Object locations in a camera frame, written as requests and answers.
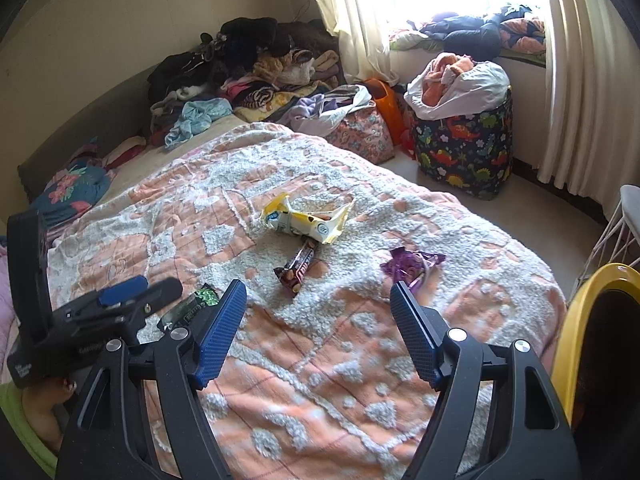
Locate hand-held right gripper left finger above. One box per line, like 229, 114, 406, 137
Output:
55, 279, 248, 480

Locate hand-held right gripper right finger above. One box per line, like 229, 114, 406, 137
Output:
389, 281, 583, 480

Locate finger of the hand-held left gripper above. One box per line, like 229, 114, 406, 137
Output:
100, 279, 184, 322
59, 276, 149, 320

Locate black snack wrapper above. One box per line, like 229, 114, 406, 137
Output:
157, 282, 221, 333

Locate purple snack wrapper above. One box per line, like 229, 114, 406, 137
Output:
380, 246, 447, 293

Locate brown chocolate bar wrapper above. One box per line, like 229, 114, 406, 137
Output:
273, 239, 317, 296

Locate yellow and white snack wrapper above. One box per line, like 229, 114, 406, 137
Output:
261, 192, 357, 246

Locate yellow trash bin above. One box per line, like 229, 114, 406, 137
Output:
550, 262, 640, 480

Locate person's left forearm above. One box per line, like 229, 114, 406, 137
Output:
0, 382, 58, 478

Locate person's left hand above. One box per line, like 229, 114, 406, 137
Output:
22, 376, 77, 453

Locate pink cloth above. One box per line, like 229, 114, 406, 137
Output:
0, 247, 20, 361

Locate orange and white fleece blanket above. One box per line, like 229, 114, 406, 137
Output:
47, 122, 568, 480

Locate blue floral pillow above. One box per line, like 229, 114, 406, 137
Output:
30, 160, 114, 221

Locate beige bed sheet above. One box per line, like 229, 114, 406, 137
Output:
95, 115, 251, 201

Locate red striped cloth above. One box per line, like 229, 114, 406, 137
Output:
102, 135, 149, 169

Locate brown bed headboard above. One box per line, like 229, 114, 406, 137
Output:
17, 67, 166, 196

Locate light blue garment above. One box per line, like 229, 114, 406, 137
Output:
165, 99, 234, 149

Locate dinosaur print laundry hamper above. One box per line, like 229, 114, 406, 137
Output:
412, 87, 515, 201

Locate pink patterned bag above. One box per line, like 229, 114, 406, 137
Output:
322, 100, 396, 165

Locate orange bag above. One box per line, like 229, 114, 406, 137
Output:
364, 77, 408, 147

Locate pile of clothes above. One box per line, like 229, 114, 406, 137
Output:
147, 17, 346, 148

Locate white bag of clothes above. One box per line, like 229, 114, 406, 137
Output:
404, 52, 511, 121

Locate cream curtain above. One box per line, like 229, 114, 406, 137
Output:
536, 0, 640, 222
309, 0, 402, 92

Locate clothes on window sill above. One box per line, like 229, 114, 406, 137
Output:
389, 4, 547, 66

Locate white wire rack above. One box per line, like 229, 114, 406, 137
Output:
570, 184, 640, 291

